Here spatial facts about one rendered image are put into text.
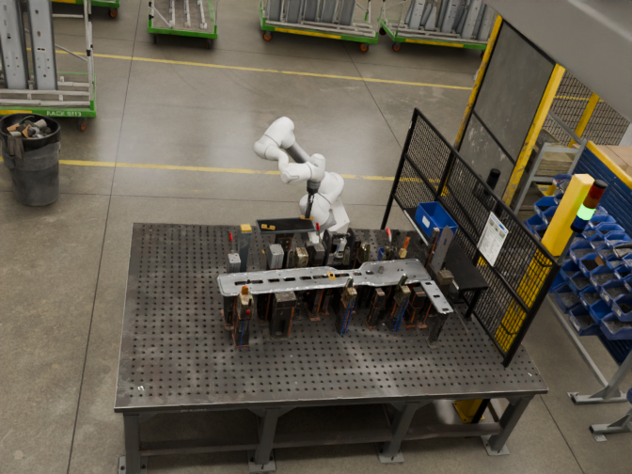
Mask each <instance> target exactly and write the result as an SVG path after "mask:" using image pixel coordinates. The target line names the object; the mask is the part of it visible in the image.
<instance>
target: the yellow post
mask: <svg viewBox="0 0 632 474"><path fill-rule="evenodd" d="M593 181H594V179H593V178H592V177H591V176H590V175H588V174H575V175H574V176H573V178H572V180H571V181H570V183H569V185H568V187H567V189H566V192H565V194H564V196H563V198H562V200H561V203H560V205H559V207H558V209H557V211H556V212H555V214H554V216H553V218H552V220H551V222H550V224H549V226H548V228H547V230H546V232H545V235H544V237H543V239H542V241H541V243H542V244H543V245H544V247H545V248H546V249H547V250H548V251H549V252H550V253H551V254H552V255H553V256H554V258H555V259H556V260H557V259H558V258H559V257H560V255H561V252H562V251H563V249H564V248H565V246H566V244H567V242H568V240H569V238H570V236H571V234H572V233H573V231H572V230H571V229H570V226H571V224H572V223H573V221H574V219H575V217H576V215H577V212H578V210H579V208H580V207H581V205H582V203H583V201H584V199H585V197H586V196H587V194H588V192H589V190H590V188H591V186H592V184H593ZM541 254H542V251H541V250H540V252H539V254H538V255H539V256H541ZM536 256H537V254H536V253H535V255H534V257H533V259H534V260H535V258H536ZM539 256H537V258H536V260H535V262H536V263H537V261H538V260H539V261H538V263H537V264H538V265H540V263H541V261H542V260H541V258H544V261H546V259H547V257H546V256H545V254H544V253H543V254H542V256H541V258H540V257H539ZM544 256H545V257H544ZM539 258H540V259H539ZM536 263H533V261H531V263H530V265H529V266H530V267H531V266H532V267H531V268H532V270H533V269H534V267H535V265H536ZM548 263H549V264H548ZM532 264H533V265H532ZM546 264H548V266H549V267H551V265H552V262H549V259H547V261H546ZM546 264H545V266H544V268H543V271H544V272H545V273H546V274H547V272H548V270H549V268H548V266H547V265H546ZM543 265H544V262H543V261H542V263H541V265H540V267H541V269H542V267H543ZM552 266H553V265H552ZM546 267H547V268H546ZM545 268H546V270H545ZM551 268H552V267H551ZM529 269H530V268H528V270H527V272H526V273H529V276H530V275H531V273H532V270H531V269H530V271H529ZM537 269H538V266H537V265H536V267H535V269H534V272H535V273H536V271H537ZM541 269H540V268H539V269H538V271H537V273H536V274H537V276H538V275H539V273H540V271H541ZM543 271H542V272H541V274H540V275H539V277H538V279H537V280H536V278H537V276H536V275H535V274H534V272H533V273H532V275H531V276H530V278H531V279H533V281H534V282H535V280H536V282H535V284H536V285H537V284H538V282H539V280H540V278H541V277H542V276H543V277H542V281H544V279H545V274H544V272H543ZM543 274H544V275H543ZM534 275H535V276H534ZM526 277H527V278H526ZM533 277H534V278H533ZM525 278H526V280H525ZM530 278H529V277H528V276H527V274H525V275H524V277H523V279H524V280H525V282H526V283H527V282H528V280H529V282H528V285H530V286H529V287H528V286H526V283H525V282H524V281H523V280H522V281H521V283H520V287H521V286H522V284H523V282H524V284H523V286H522V289H523V290H524V288H525V286H526V288H525V290H524V291H525V292H527V295H529V297H528V299H527V296H526V295H525V292H523V291H522V289H521V290H520V287H518V289H517V293H518V292H519V290H520V292H519V293H518V294H519V295H521V293H522V292H523V293H522V295H521V298H522V299H523V297H524V295H525V297H524V299H523V300H524V302H525V301H526V299H527V301H526V304H527V305H528V307H530V305H531V303H532V302H531V301H529V298H531V300H532V301H533V299H534V297H535V294H536V293H537V292H538V291H539V289H538V288H537V289H536V291H535V294H534V293H533V292H530V289H531V288H532V286H533V284H534V283H533V282H531V279H530ZM530 283H531V284H530ZM535 284H534V286H533V288H532V290H533V291H534V290H535V288H536V285H535ZM528 288H529V289H528ZM527 290H528V291H527ZM529 292H530V293H529ZM532 294H533V295H532ZM531 296H532V297H531ZM515 301H516V300H515ZM515 301H514V300H513V301H512V303H511V305H513V308H511V305H510V306H509V308H508V311H509V310H510V308H511V310H510V314H512V312H513V314H512V316H513V318H514V320H515V319H516V317H517V314H515V311H517V313H519V311H520V310H521V308H518V307H519V306H518V305H519V304H518V303H517V304H518V305H516V303H515ZM528 303H529V304H528ZM532 304H533V303H532ZM515 305H516V307H515ZM514 307H515V308H514ZM514 309H515V311H514ZM517 309H518V310H517ZM508 311H507V312H506V314H505V317H506V316H507V314H508ZM522 313H523V311H522V310H521V312H520V314H519V316H520V317H521V315H522ZM525 313H526V312H525ZM525 313H524V314H523V316H522V318H521V319H522V320H523V319H524V317H525V316H526V314H525ZM510 314H508V316H507V318H506V319H507V320H509V318H510V316H511V315H510ZM514 315H515V316H514ZM512 316H511V318H510V320H509V323H510V322H512V323H511V325H510V327H509V329H508V331H509V332H510V330H511V328H512V326H513V329H512V330H511V332H510V334H511V335H512V334H513V338H514V336H515V334H516V333H515V332H514V329H515V331H516V332H517V330H518V328H519V326H520V325H522V324H521V323H522V320H520V322H519V323H518V321H519V319H520V318H519V316H518V318H517V320H516V323H515V324H514V320H513V318H512ZM504 320H505V318H503V320H502V324H503V322H504ZM507 320H505V322H504V325H506V324H507V325H506V328H508V326H509V323H507ZM512 320H513V321H512ZM517 323H518V325H519V326H516V325H517ZM502 324H500V326H499V329H500V328H501V326H502ZM515 327H516V328H515ZM520 327H521V326H520ZM506 328H505V329H504V326H502V328H501V332H502V331H503V329H504V331H503V334H505V332H506ZM499 329H498V331H499ZM519 329H520V328H519ZM498 331H497V334H498ZM508 331H507V333H506V335H505V337H506V338H507V336H508V334H509V333H508ZM518 331H519V330H518ZM501 332H499V334H498V338H499V337H500V335H501ZM517 333H518V332H517ZM510 334H509V336H508V338H507V340H510V341H509V343H508V341H507V340H506V339H505V337H504V339H503V341H502V342H503V343H504V341H505V340H506V341H505V343H504V345H505V346H506V345H507V343H508V345H507V347H506V348H507V349H508V348H509V346H510V343H511V342H512V341H513V338H511V335H510ZM516 335H517V334H516ZM495 338H497V335H495ZM498 338H497V340H498ZM502 338H503V335H501V337H500V340H502ZM510 338H511V339H510ZM500 340H498V343H500ZM502 345H503V344H502V343H500V346H501V347H502ZM504 345H503V347H502V349H503V350H504V348H505V347H504ZM510 347H511V346H510ZM509 349H510V348H509ZM482 400H483V399H475V400H462V401H460V402H454V403H452V405H453V406H454V408H455V410H456V412H457V413H458V415H459V417H460V419H461V420H462V422H463V423H469V422H471V421H472V420H473V418H474V416H475V414H476V412H477V410H478V408H479V406H480V404H481V402H482Z"/></svg>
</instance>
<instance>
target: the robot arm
mask: <svg viewBox="0 0 632 474"><path fill-rule="evenodd" d="M293 129H294V125H293V123H292V121H291V120H290V119H288V118H285V117H283V118H279V119H277V120H276V121H275V122H274V123H273V124H272V125H271V126H270V127H269V128H268V130H267V131H266V132H265V134H264V135H263V137H262V138H261V139H260V140H258V141H257V142H256V143H255V144H254V145H253V150H254V151H255V152H256V154H257V155H258V156H259V157H260V158H262V159H265V160H269V161H278V168H279V170H280V172H281V175H280V176H281V180H282V181H283V182H285V183H287V184H297V183H300V182H305V181H307V192H308V194H307V195H305V196H303V197H302V198H301V200H300V203H299V206H300V210H301V212H302V214H303V215H304V216H305V218H308V219H309V217H310V216H313V220H312V222H313V224H314V226H315V228H316V223H317V222H318V223H319V226H320V234H321V233H323V232H324V230H325V229H329V228H331V227H333V226H335V225H337V221H336V220H335V217H334V215H333V210H332V209H329V208H330V205H331V204H332V203H333V202H334V201H335V200H336V198H337V197H338V196H339V194H340V192H341V190H342V188H343V185H344V181H343V178H342V176H341V175H340V174H338V173H335V172H330V173H328V172H324V171H325V158H324V157H323V156H322V155H321V154H317V153H315V154H313V155H312V156H311V157H309V155H308V154H307V153H306V152H305V150H304V149H303V148H302V147H301V146H300V145H299V144H298V142H297V141H296V140H295V136H294V134H293ZM278 148H281V149H284V150H285V151H286V152H287V153H288V154H289V155H290V156H291V157H292V158H293V160H294V161H295V162H296V164H292V163H289V164H288V161H289V159H288V156H287V154H286V153H284V152H283V151H281V150H279V149H278ZM316 235H317V236H319V235H318V231H317V228H316Z"/></svg>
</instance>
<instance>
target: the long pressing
mask: <svg viewBox="0 0 632 474"><path fill-rule="evenodd" d="M380 266H384V272H383V274H380V273H378V270H379V267H380ZM398 269H399V271H397V270H398ZM402 269H403V271H402ZM327 271H332V272H333V274H334V275H338V274H349V276H341V277H336V280H330V278H318V279H314V278H313V277H315V276H326V275H327ZM366 272H373V275H367V274H366ZM353 273H361V276H354V275H353ZM404 274H407V275H408V279H407V280H406V282H405V283H406V284H412V283H420V282H421V281H429V280H431V277H430V275H429V274H428V272H427V271H426V269H425V268H424V266H423V265H422V263H421V262H420V260H418V259H406V260H394V261H369V262H364V263H362V265H361V266H360V267H359V268H358V269H353V270H337V269H335V268H332V267H330V266H321V267H308V268H295V269H283V270H270V271H258V272H244V273H232V274H221V275H219V276H218V277H217V284H218V287H219V291H220V293H221V295H223V296H226V297H230V296H238V292H240V291H241V290H242V287H243V286H244V285H237V286H236V285H235V284H234V283H235V282H245V283H246V286H248V291H249V292H251V294H263V293H273V292H288V291H304V290H316V289H326V288H337V287H344V286H345V283H346V281H347V279H348V278H349V277H352V278H353V279H354V283H353V286H358V285H369V286H373V287H381V286H391V285H397V284H398V282H399V281H400V279H401V277H402V275H404ZM292 277H294V278H295V281H284V278H292ZM300 277H311V279H307V280H301V279H300ZM248 279H250V282H251V281H256V280H262V281H263V283H261V284H252V283H250V284H247V280H248ZM268 279H279V282H272V283H269V282H268ZM315 282H316V283H315ZM250 288H251V289H250Z"/></svg>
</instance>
